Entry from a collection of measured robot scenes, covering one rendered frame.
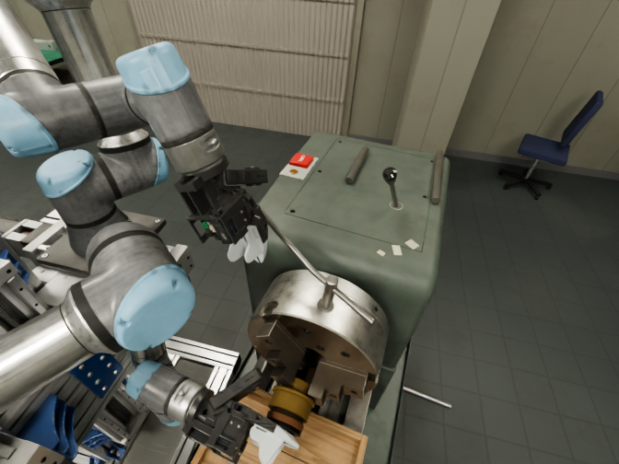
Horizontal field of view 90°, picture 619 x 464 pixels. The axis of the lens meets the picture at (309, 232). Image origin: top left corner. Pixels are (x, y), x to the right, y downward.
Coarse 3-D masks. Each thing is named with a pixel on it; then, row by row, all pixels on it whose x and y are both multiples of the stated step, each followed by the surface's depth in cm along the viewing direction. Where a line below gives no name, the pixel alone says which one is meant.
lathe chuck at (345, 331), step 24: (288, 288) 67; (312, 288) 65; (288, 312) 62; (312, 312) 61; (336, 312) 62; (312, 336) 63; (336, 336) 60; (360, 336) 61; (384, 336) 68; (336, 360) 66; (360, 360) 62
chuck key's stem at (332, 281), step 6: (330, 276) 57; (330, 282) 56; (336, 282) 56; (324, 288) 58; (330, 288) 57; (324, 294) 58; (330, 294) 58; (324, 300) 60; (330, 300) 59; (324, 306) 61
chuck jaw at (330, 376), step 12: (324, 360) 67; (324, 372) 65; (336, 372) 65; (348, 372) 65; (360, 372) 64; (312, 384) 64; (324, 384) 64; (336, 384) 63; (348, 384) 63; (360, 384) 63; (312, 396) 62; (324, 396) 64; (336, 396) 63; (360, 396) 63
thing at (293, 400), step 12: (288, 384) 63; (300, 384) 63; (276, 396) 62; (288, 396) 61; (300, 396) 61; (276, 408) 60; (288, 408) 59; (300, 408) 60; (276, 420) 59; (288, 420) 58; (300, 420) 60; (288, 432) 62; (300, 432) 60
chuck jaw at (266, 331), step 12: (264, 312) 66; (264, 324) 65; (276, 324) 64; (264, 336) 62; (276, 336) 63; (288, 336) 65; (276, 348) 64; (288, 348) 64; (300, 348) 67; (276, 360) 62; (288, 360) 64; (300, 360) 66; (276, 372) 63; (288, 372) 63
